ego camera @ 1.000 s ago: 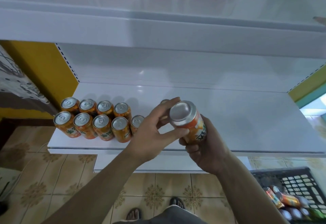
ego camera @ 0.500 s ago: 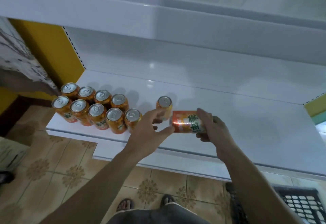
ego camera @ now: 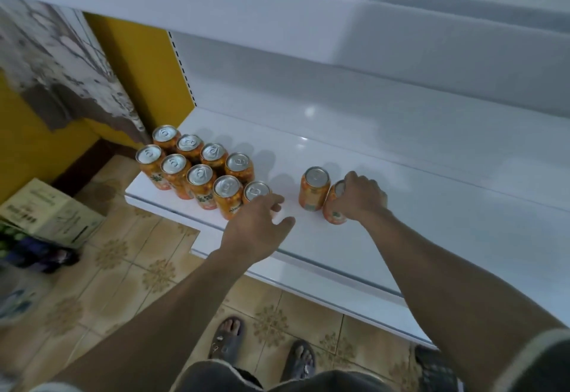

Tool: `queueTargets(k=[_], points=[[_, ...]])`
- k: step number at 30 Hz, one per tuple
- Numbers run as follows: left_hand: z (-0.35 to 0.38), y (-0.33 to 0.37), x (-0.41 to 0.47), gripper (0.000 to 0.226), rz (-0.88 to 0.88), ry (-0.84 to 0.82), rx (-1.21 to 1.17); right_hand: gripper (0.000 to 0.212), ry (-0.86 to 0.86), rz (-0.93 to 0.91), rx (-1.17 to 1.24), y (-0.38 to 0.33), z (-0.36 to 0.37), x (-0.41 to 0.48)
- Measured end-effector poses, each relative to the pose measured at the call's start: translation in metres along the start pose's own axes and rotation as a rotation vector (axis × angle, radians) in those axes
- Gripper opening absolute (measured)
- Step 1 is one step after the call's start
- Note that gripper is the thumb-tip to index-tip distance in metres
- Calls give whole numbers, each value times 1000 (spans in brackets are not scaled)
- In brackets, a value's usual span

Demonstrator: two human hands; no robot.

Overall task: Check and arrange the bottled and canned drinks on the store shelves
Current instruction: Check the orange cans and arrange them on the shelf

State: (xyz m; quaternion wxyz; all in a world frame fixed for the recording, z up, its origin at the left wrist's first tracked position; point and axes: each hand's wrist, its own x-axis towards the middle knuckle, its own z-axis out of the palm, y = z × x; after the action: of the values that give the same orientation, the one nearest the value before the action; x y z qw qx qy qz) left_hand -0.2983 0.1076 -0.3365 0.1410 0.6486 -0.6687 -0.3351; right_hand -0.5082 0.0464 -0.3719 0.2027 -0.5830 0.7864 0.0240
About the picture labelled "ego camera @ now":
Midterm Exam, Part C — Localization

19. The person's left forearm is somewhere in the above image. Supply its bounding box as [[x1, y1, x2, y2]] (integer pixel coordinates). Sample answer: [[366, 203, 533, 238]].
[[49, 249, 259, 392]]

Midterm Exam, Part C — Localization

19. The person's right forearm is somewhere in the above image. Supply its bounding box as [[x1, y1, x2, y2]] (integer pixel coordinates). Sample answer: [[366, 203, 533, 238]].
[[360, 209, 570, 392]]

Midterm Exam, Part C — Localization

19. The grey plastic crate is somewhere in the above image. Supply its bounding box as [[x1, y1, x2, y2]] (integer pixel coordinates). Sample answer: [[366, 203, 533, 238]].
[[414, 345, 464, 392]]

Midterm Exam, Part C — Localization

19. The person's left hand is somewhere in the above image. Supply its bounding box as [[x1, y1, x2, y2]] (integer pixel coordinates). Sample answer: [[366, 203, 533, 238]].
[[218, 193, 297, 268]]

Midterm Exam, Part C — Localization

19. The white bamboo print curtain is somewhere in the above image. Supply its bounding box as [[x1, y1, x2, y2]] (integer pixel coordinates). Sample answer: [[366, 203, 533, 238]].
[[0, 0, 151, 146]]

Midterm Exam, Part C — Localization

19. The group of orange cans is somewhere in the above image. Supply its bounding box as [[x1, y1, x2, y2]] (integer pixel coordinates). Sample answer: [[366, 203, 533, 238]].
[[135, 124, 273, 221]]

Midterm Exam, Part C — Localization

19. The person's grey sleeve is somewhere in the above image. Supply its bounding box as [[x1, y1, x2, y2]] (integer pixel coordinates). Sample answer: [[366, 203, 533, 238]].
[[494, 327, 570, 392]]

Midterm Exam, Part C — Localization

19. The dark wrapped bundle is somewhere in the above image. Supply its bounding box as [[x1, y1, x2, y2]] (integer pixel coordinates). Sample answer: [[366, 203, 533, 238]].
[[0, 225, 81, 274]]

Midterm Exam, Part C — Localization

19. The white metal shelf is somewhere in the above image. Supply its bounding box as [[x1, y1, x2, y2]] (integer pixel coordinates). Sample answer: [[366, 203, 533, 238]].
[[0, 0, 570, 348]]

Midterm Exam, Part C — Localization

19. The flat cardboard box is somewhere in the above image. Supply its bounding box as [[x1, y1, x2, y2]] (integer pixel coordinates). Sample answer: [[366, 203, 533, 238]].
[[0, 178, 106, 250]]

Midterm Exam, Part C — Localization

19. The person's grey shirt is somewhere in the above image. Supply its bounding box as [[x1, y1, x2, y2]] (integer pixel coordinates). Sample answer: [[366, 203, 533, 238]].
[[173, 359, 397, 392]]

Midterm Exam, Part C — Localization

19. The person's right hand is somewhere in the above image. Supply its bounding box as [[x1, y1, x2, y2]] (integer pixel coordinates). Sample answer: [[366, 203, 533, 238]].
[[331, 171, 391, 225]]

